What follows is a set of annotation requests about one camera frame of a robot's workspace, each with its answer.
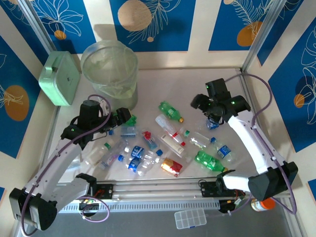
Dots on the clear compartment organiser box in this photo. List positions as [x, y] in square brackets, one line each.
[190, 218]

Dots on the jar with orange lid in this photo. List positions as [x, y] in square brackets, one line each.
[267, 205]

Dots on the black base electronics module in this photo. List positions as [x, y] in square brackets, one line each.
[227, 205]
[89, 203]

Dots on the clear bottle white label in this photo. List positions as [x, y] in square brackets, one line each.
[172, 147]

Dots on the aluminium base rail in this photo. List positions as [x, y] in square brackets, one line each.
[158, 188]

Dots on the clear bottle red yellow label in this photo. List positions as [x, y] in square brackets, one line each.
[171, 167]

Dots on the clear bottle red cap blue label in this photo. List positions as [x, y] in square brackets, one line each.
[150, 142]

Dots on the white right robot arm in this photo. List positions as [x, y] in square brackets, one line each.
[247, 138]

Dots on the aluminium frame post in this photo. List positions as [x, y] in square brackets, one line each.
[263, 34]
[38, 24]

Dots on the mint green plastic case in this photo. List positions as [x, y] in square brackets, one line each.
[61, 79]

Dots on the clear square bottle blue band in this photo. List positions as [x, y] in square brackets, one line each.
[128, 133]

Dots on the aluminium table side rail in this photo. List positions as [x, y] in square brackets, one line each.
[247, 79]

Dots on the crushed clear bottle blue label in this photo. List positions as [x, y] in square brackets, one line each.
[211, 125]

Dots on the clear bin with plastic liner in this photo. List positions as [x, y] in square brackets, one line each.
[108, 74]

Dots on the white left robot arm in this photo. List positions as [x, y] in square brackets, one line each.
[66, 154]

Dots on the white-capped bottle blue label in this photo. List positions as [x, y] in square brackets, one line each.
[137, 151]

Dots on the clear bottle pink label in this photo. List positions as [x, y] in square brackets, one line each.
[111, 158]

